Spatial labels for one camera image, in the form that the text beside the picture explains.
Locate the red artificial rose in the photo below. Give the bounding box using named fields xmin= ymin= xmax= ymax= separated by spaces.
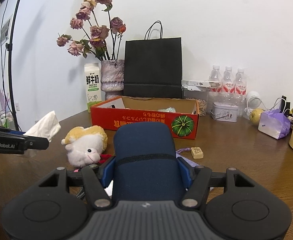
xmin=97 ymin=154 xmax=113 ymax=165

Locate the white tissue cloth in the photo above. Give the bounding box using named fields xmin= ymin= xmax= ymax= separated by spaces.
xmin=24 ymin=111 xmax=61 ymax=142

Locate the purple knit pouch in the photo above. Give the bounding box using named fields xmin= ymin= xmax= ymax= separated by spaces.
xmin=176 ymin=148 xmax=198 ymax=167

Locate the sheep plush toy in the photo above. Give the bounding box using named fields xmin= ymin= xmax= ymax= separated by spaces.
xmin=61 ymin=125 xmax=108 ymax=168

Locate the navy zipper case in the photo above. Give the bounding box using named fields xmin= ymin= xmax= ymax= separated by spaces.
xmin=112 ymin=122 xmax=186 ymax=202

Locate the iridescent plastic wrap ball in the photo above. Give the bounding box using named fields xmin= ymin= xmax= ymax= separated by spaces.
xmin=158 ymin=107 xmax=176 ymax=113

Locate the beige mahjong tile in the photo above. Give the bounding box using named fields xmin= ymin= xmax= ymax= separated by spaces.
xmin=190 ymin=147 xmax=204 ymax=159

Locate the red pumpkin cardboard box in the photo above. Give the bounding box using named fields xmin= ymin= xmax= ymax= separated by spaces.
xmin=91 ymin=96 xmax=199 ymax=139

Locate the lavender tin box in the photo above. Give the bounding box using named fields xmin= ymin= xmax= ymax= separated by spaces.
xmin=210 ymin=102 xmax=239 ymax=122

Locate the clear jar with seeds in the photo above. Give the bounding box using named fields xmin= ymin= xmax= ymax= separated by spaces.
xmin=182 ymin=86 xmax=208 ymax=116

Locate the yellow green apple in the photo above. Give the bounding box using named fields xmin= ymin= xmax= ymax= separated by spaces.
xmin=249 ymin=108 xmax=264 ymax=126

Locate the white green milk carton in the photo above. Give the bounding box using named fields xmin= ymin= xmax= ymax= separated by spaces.
xmin=84 ymin=63 xmax=102 ymax=113

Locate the flat white carton box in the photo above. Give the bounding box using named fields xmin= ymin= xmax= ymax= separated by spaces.
xmin=182 ymin=80 xmax=222 ymax=89

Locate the purple tissue pack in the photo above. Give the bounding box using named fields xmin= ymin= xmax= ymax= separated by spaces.
xmin=258 ymin=109 xmax=291 ymax=140

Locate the small white round device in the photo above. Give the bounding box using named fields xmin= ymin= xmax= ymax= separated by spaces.
xmin=243 ymin=91 xmax=261 ymax=120

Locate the left water bottle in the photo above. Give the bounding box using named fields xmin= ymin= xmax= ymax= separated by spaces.
xmin=208 ymin=65 xmax=222 ymax=106

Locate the water bottle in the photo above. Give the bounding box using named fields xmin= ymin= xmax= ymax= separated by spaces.
xmin=222 ymin=66 xmax=235 ymax=102
xmin=234 ymin=68 xmax=247 ymax=116
xmin=208 ymin=65 xmax=222 ymax=106

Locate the middle water bottle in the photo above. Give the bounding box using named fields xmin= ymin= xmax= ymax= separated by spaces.
xmin=222 ymin=66 xmax=235 ymax=102

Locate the right water bottle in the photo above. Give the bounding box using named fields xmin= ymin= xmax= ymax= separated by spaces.
xmin=234 ymin=68 xmax=247 ymax=116

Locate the black charger adapter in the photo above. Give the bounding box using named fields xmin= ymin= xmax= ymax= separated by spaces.
xmin=280 ymin=95 xmax=291 ymax=117

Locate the black paper bag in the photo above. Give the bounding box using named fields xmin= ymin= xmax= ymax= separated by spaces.
xmin=124 ymin=28 xmax=182 ymax=99

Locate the dried rose bouquet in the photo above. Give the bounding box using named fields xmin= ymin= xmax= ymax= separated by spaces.
xmin=56 ymin=0 xmax=126 ymax=61

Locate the black light stand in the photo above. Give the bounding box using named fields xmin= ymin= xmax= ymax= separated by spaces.
xmin=5 ymin=0 xmax=21 ymax=131

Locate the white wall socket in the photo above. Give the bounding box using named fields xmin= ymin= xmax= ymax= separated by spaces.
xmin=15 ymin=102 xmax=20 ymax=111

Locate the white charging cable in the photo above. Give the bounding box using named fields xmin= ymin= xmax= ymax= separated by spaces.
xmin=246 ymin=97 xmax=291 ymax=117

